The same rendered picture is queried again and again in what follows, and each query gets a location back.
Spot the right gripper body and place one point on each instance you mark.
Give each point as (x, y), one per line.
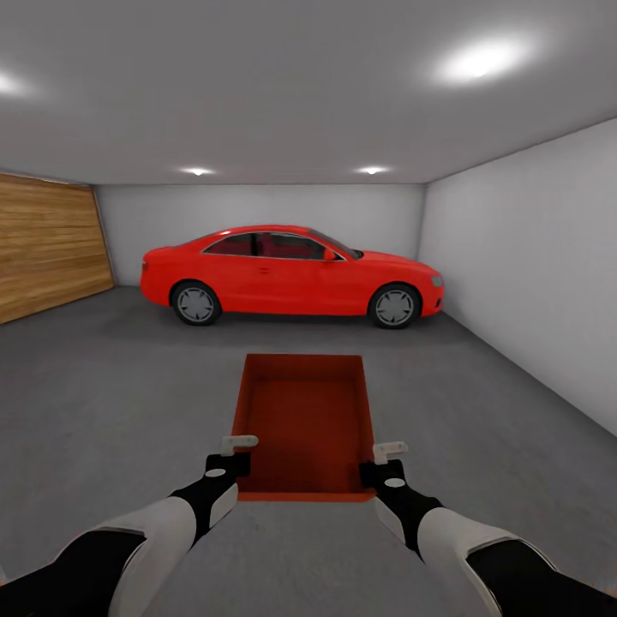
(370, 471)

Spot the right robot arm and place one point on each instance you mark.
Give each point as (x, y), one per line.
(486, 570)

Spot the garage door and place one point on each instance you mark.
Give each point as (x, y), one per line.
(52, 249)

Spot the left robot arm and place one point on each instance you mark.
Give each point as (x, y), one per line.
(116, 568)

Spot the storage box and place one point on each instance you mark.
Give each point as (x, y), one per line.
(311, 416)

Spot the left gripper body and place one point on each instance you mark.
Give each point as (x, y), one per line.
(239, 461)

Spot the car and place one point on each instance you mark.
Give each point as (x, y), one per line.
(287, 269)

